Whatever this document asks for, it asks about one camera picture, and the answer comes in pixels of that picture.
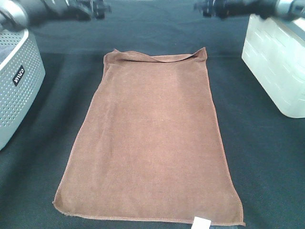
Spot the white plastic storage bin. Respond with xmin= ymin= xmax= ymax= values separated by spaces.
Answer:
xmin=242 ymin=14 xmax=305 ymax=118

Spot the grey towel in basket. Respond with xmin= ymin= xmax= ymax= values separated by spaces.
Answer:
xmin=0 ymin=45 xmax=16 ymax=70

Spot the black table cloth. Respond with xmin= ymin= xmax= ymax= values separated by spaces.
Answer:
xmin=0 ymin=0 xmax=305 ymax=229

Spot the grey perforated laundry basket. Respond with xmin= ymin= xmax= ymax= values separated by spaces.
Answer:
xmin=0 ymin=30 xmax=45 ymax=148

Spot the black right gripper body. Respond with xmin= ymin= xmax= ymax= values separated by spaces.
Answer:
xmin=193 ymin=0 xmax=222 ymax=17

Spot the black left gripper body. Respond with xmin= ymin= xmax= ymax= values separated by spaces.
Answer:
xmin=69 ymin=0 xmax=112 ymax=21

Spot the brown microfibre towel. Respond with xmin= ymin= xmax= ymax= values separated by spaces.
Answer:
xmin=53 ymin=48 xmax=244 ymax=226

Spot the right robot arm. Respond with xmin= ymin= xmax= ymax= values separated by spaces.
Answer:
xmin=193 ymin=0 xmax=305 ymax=21

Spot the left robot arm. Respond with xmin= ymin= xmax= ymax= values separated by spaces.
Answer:
xmin=0 ymin=0 xmax=112 ymax=31

